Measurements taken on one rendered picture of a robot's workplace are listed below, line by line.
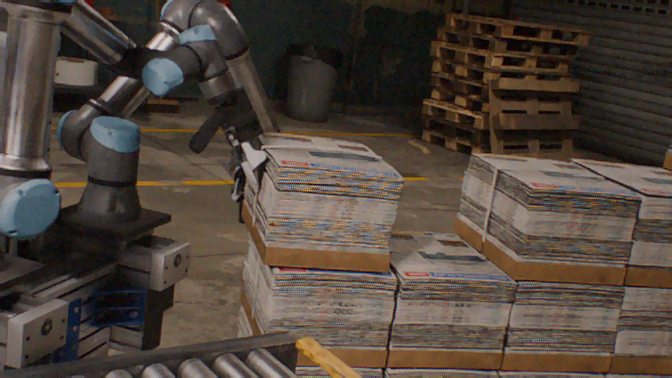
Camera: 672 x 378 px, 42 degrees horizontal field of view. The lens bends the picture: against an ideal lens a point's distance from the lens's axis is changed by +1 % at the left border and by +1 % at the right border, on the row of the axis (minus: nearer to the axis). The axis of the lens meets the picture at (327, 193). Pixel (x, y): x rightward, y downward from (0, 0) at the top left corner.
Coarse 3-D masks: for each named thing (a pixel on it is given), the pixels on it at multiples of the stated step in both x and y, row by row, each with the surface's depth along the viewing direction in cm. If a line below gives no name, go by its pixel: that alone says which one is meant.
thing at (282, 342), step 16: (256, 336) 159; (272, 336) 160; (288, 336) 161; (144, 352) 147; (160, 352) 148; (176, 352) 149; (192, 352) 149; (208, 352) 150; (224, 352) 151; (240, 352) 153; (272, 352) 157; (288, 352) 159; (32, 368) 136; (48, 368) 137; (64, 368) 138; (80, 368) 138; (96, 368) 139; (112, 368) 140; (128, 368) 141; (144, 368) 143; (176, 368) 146; (288, 368) 160
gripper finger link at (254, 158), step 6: (246, 144) 194; (246, 150) 194; (252, 150) 194; (246, 156) 193; (252, 156) 193; (258, 156) 194; (264, 156) 194; (240, 162) 193; (246, 162) 192; (252, 162) 193; (258, 162) 193; (246, 168) 192; (252, 168) 193; (246, 174) 193; (252, 174) 193; (252, 180) 194
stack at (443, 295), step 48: (432, 240) 227; (288, 288) 190; (336, 288) 192; (384, 288) 195; (432, 288) 198; (480, 288) 201; (528, 288) 205; (576, 288) 208; (624, 288) 212; (240, 336) 225; (336, 336) 196; (384, 336) 198; (432, 336) 202; (480, 336) 205; (528, 336) 208; (576, 336) 212; (624, 336) 215
